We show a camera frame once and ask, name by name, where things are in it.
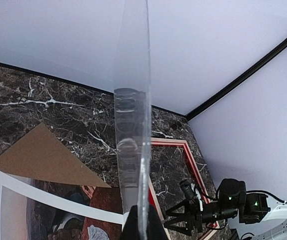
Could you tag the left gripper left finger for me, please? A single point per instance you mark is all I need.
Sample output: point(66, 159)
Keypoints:
point(130, 230)

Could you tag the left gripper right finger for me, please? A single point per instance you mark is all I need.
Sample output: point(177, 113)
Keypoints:
point(155, 229)

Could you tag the right black corner post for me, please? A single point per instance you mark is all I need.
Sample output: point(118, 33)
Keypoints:
point(237, 81)

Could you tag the wooden picture frame red edge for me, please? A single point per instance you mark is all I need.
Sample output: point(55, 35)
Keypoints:
point(172, 162)

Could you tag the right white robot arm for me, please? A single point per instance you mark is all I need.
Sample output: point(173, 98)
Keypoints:
point(231, 200)

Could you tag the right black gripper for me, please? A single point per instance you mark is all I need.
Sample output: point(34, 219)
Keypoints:
point(191, 214)

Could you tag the printed photo of painting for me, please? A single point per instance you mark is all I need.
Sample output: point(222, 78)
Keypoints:
point(32, 209)

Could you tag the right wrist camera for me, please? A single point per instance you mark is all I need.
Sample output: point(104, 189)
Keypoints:
point(190, 190)

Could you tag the brown backing board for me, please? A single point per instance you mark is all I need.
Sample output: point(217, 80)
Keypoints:
point(39, 155)

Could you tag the clear acrylic sheet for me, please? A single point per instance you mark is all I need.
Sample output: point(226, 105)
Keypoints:
point(132, 111)

